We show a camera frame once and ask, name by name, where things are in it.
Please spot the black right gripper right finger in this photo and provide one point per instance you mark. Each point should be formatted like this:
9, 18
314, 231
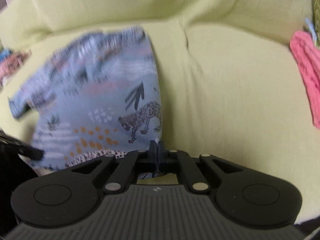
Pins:
243, 195

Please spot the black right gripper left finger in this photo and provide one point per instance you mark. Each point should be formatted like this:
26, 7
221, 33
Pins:
67, 196

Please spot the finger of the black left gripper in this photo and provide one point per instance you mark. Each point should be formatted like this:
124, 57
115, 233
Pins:
12, 145

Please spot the pink patterned garment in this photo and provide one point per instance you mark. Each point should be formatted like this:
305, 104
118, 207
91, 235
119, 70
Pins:
11, 64

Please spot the blue white patterned garment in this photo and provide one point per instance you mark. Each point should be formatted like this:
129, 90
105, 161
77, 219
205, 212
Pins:
4, 54

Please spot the light green sofa cover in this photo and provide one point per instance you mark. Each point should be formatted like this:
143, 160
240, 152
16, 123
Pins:
229, 83

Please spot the pink knitted cloth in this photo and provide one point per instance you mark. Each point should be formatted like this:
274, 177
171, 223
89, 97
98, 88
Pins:
306, 55

